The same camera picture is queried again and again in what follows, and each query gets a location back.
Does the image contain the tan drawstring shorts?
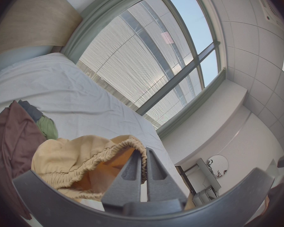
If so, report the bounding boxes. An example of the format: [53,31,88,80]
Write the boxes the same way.
[31,134,148,204]

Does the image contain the white ceiling air vent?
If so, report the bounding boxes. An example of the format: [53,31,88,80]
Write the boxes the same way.
[254,0,284,26]

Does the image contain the green garment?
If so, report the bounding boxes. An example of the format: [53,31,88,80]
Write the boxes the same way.
[36,116,58,140]

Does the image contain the black garment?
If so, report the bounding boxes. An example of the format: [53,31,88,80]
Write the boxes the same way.
[18,100,43,122]

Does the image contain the round wall mirror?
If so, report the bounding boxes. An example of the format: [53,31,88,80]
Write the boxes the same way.
[205,155,228,179]

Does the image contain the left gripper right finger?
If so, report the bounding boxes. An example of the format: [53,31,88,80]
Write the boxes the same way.
[145,147,188,211]

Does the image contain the brown garment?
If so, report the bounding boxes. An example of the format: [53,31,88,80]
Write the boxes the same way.
[0,100,48,219]

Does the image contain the bed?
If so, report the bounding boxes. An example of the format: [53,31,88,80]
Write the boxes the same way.
[0,0,197,212]

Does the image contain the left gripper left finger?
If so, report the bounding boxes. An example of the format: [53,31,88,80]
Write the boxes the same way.
[101,148,142,210]

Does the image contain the window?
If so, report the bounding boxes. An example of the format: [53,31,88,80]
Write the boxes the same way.
[76,0,228,129]

